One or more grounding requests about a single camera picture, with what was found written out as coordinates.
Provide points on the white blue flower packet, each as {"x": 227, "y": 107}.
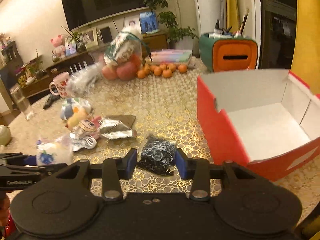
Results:
{"x": 58, "y": 151}

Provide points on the red cardboard box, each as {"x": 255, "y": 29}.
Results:
{"x": 266, "y": 120}

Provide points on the portrait photo frame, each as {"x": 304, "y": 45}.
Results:
{"x": 133, "y": 22}

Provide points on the green orange tissue box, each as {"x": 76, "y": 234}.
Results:
{"x": 221, "y": 53}

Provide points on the large orange apple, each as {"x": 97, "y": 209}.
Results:
{"x": 109, "y": 72}

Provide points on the clear drinking glass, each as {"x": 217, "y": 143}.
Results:
{"x": 21, "y": 102}

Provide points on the silver foil snack packet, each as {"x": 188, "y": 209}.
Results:
{"x": 115, "y": 129}

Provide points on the white mug with strawberries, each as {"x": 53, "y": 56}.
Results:
{"x": 58, "y": 86}

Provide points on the printed cloth bag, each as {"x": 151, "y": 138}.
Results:
{"x": 126, "y": 44}

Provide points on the black television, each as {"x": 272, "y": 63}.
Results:
{"x": 102, "y": 1}

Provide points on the white blue tissue pack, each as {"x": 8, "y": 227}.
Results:
{"x": 72, "y": 105}

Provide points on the blue picture card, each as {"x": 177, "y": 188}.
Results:
{"x": 148, "y": 22}

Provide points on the clear crumpled plastic bag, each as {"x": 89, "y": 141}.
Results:
{"x": 82, "y": 82}

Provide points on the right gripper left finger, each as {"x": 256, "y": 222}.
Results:
{"x": 116, "y": 169}

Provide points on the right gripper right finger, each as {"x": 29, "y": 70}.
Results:
{"x": 196, "y": 170}

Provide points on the green potted plant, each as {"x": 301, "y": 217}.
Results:
{"x": 171, "y": 21}

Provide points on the white printed plastic wrapper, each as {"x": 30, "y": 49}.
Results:
{"x": 78, "y": 143}

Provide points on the mandarin orange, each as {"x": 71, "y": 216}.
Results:
{"x": 182, "y": 68}
{"x": 141, "y": 74}
{"x": 167, "y": 73}
{"x": 157, "y": 71}

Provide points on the large red apple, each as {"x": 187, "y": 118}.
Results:
{"x": 127, "y": 71}

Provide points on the stack of pastel books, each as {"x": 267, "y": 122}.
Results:
{"x": 166, "y": 56}

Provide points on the bag of black bands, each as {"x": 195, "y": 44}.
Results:
{"x": 157, "y": 155}

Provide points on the yellow plush toy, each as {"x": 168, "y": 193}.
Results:
{"x": 76, "y": 118}

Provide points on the black remote control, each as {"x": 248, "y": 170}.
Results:
{"x": 51, "y": 99}

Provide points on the pink pig plush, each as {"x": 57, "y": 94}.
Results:
{"x": 59, "y": 47}

